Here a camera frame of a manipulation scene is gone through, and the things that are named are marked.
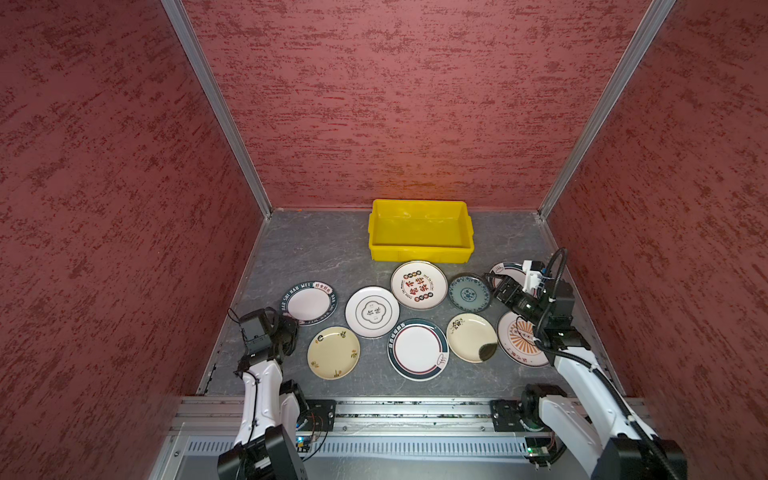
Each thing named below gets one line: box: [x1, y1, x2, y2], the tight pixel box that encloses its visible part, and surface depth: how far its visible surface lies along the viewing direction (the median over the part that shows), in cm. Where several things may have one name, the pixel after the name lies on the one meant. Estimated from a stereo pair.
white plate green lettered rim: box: [280, 281, 338, 326], surface depth 96 cm
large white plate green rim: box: [387, 318, 450, 382], surface depth 87 cm
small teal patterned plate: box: [448, 275, 491, 312], surface depth 99 cm
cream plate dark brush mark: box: [446, 313, 498, 364], surface depth 89 cm
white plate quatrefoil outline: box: [344, 285, 400, 339], surface depth 94 cm
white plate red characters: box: [390, 260, 449, 310], surface depth 100 cm
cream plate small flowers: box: [306, 326, 361, 381], surface depth 85 cm
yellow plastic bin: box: [368, 199, 475, 263], surface depth 113 cm
